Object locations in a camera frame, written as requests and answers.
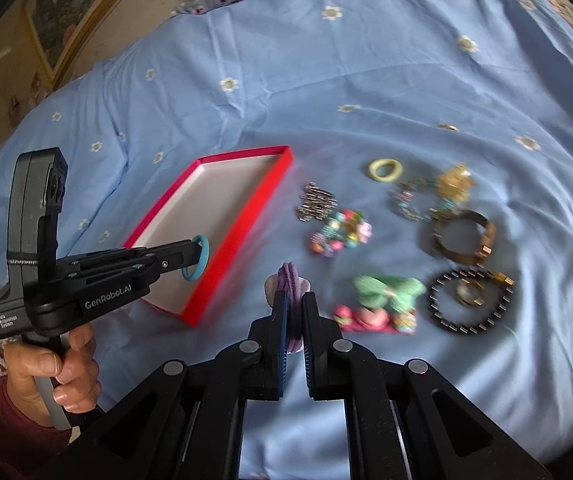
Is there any blue hair tie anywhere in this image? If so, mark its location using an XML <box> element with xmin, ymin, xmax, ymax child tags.
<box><xmin>180</xmin><ymin>234</ymin><xmax>212</xmax><ymax>283</ymax></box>

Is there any pink heart hair clip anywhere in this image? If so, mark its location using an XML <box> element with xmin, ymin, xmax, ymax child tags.
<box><xmin>333</xmin><ymin>306</ymin><xmax>417</xmax><ymax>335</ymax></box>

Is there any purple hair tie flower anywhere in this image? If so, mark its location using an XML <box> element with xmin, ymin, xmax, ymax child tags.
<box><xmin>264</xmin><ymin>262</ymin><xmax>311</xmax><ymax>354</ymax></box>

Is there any green bow hair clip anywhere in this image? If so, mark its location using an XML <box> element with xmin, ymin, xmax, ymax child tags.
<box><xmin>353</xmin><ymin>275</ymin><xmax>427</xmax><ymax>313</ymax></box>

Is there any colourful bead bracelet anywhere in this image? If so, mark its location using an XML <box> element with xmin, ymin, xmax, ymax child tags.
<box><xmin>308</xmin><ymin>208</ymin><xmax>373</xmax><ymax>258</ymax></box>

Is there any silver chain necklace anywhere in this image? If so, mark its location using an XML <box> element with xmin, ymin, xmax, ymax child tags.
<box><xmin>295</xmin><ymin>181</ymin><xmax>339</xmax><ymax>224</ymax></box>

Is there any gold wristwatch green face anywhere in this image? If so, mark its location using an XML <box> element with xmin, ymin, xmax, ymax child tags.
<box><xmin>431</xmin><ymin>210</ymin><xmax>497</xmax><ymax>268</ymax></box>

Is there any black beaded bracelet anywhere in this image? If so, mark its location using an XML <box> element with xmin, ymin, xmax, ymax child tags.
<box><xmin>426</xmin><ymin>268</ymin><xmax>517</xmax><ymax>336</ymax></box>

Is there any yellow hair claw clip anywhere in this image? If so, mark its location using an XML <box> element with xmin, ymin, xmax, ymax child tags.
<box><xmin>435</xmin><ymin>162</ymin><xmax>475</xmax><ymax>205</ymax></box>

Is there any person's left hand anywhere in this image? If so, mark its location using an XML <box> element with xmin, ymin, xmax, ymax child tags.
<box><xmin>3</xmin><ymin>324</ymin><xmax>101</xmax><ymax>427</ymax></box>

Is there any red shallow cardboard box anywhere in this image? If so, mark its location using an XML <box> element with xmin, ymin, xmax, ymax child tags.
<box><xmin>125</xmin><ymin>145</ymin><xmax>294</xmax><ymax>327</ymax></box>

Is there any light blue floral bedsheet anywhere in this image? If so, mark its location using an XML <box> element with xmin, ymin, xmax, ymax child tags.
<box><xmin>0</xmin><ymin>0</ymin><xmax>573</xmax><ymax>462</ymax></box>

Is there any framed landscape painting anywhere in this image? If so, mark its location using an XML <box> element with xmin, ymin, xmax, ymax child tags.
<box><xmin>23</xmin><ymin>0</ymin><xmax>120</xmax><ymax>90</ymax></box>

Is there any teal beaded chain bracelet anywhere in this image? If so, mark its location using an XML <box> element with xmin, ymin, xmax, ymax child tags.
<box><xmin>388</xmin><ymin>176</ymin><xmax>456</xmax><ymax>224</ymax></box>

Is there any yellow hair tie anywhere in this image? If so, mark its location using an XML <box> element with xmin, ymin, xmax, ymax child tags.
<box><xmin>367</xmin><ymin>157</ymin><xmax>404</xmax><ymax>183</ymax></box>

